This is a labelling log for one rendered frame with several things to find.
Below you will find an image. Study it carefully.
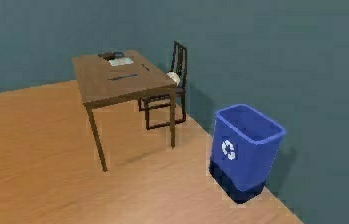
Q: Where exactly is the white ball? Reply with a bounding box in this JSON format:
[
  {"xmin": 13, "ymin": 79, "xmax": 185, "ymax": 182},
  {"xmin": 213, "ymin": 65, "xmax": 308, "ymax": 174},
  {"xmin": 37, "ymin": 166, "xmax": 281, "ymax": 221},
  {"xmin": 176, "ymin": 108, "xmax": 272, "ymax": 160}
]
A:
[{"xmin": 166, "ymin": 71, "xmax": 182, "ymax": 86}]

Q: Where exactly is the dark wooden chair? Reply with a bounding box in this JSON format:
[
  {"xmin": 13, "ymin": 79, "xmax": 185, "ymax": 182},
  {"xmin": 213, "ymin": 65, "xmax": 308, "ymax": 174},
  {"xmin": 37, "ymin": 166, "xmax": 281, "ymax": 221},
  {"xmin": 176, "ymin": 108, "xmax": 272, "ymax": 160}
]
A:
[{"xmin": 137, "ymin": 40, "xmax": 189, "ymax": 131}]

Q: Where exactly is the brown wooden table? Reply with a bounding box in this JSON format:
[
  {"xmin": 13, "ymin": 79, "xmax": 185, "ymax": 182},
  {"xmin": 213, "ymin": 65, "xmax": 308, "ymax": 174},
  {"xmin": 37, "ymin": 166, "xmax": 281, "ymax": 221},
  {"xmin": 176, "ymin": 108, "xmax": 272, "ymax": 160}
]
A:
[{"xmin": 71, "ymin": 49, "xmax": 178, "ymax": 173}]

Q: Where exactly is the long dark pencil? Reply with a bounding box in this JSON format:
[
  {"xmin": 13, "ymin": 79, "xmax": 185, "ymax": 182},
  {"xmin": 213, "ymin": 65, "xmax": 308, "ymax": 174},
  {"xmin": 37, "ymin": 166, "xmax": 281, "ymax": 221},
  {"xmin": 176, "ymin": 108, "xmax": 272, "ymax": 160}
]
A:
[{"xmin": 107, "ymin": 73, "xmax": 139, "ymax": 82}]

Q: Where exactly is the blue recycling bin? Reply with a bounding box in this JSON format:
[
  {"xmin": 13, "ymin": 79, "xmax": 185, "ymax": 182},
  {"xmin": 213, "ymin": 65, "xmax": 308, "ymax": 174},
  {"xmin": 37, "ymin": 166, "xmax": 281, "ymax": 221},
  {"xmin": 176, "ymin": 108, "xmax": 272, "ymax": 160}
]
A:
[{"xmin": 208, "ymin": 103, "xmax": 287, "ymax": 205}]

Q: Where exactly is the dark flat book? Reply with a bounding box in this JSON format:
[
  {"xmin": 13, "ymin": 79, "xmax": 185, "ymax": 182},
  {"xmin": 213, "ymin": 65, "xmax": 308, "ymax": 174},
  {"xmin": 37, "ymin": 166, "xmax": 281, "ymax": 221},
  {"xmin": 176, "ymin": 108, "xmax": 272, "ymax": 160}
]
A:
[{"xmin": 97, "ymin": 51, "xmax": 126, "ymax": 61}]

